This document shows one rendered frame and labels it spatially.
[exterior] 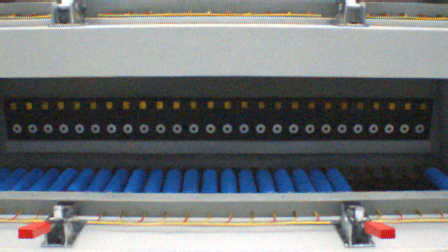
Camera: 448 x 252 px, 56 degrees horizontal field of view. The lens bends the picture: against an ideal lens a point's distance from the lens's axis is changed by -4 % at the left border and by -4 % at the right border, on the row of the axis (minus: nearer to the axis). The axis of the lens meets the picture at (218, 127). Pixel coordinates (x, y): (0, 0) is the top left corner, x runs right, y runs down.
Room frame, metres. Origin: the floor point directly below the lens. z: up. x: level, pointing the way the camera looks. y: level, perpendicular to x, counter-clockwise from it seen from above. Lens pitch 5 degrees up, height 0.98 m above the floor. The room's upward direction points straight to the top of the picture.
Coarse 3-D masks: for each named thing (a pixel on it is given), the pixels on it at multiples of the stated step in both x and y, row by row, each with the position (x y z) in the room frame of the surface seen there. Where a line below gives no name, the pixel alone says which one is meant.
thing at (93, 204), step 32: (0, 192) 0.43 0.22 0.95; (32, 192) 0.43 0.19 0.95; (64, 192) 0.43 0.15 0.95; (96, 192) 0.43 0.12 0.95; (352, 192) 0.43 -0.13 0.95; (384, 192) 0.43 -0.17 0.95; (416, 192) 0.43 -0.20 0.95; (128, 224) 0.40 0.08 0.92; (160, 224) 0.40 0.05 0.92; (192, 224) 0.40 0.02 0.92; (224, 224) 0.40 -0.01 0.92; (256, 224) 0.40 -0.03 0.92
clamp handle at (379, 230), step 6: (354, 210) 0.38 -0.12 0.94; (360, 210) 0.38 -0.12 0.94; (354, 216) 0.38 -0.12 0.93; (360, 216) 0.38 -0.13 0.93; (354, 222) 0.38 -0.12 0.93; (360, 222) 0.36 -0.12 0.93; (366, 222) 0.35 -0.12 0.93; (372, 222) 0.35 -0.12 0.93; (378, 222) 0.35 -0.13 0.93; (366, 228) 0.34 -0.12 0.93; (372, 228) 0.33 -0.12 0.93; (378, 228) 0.32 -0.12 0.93; (384, 228) 0.32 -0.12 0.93; (390, 228) 0.32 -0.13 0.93; (372, 234) 0.33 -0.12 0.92; (378, 234) 0.32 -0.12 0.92; (384, 234) 0.31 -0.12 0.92; (390, 234) 0.31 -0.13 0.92
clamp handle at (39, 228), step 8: (56, 208) 0.38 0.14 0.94; (56, 216) 0.38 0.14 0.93; (32, 224) 0.33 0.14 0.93; (40, 224) 0.33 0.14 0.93; (48, 224) 0.34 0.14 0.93; (56, 224) 0.36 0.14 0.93; (24, 232) 0.31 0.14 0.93; (32, 232) 0.31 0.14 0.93; (40, 232) 0.33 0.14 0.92; (48, 232) 0.34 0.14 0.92
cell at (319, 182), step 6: (312, 174) 0.49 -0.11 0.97; (318, 174) 0.49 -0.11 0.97; (312, 180) 0.49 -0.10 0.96; (318, 180) 0.47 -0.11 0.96; (324, 180) 0.47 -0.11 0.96; (312, 186) 0.48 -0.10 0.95; (318, 186) 0.46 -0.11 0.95; (324, 186) 0.46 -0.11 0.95; (330, 186) 0.46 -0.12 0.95; (318, 192) 0.46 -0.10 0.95; (324, 192) 0.45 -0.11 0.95; (330, 192) 0.45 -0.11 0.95
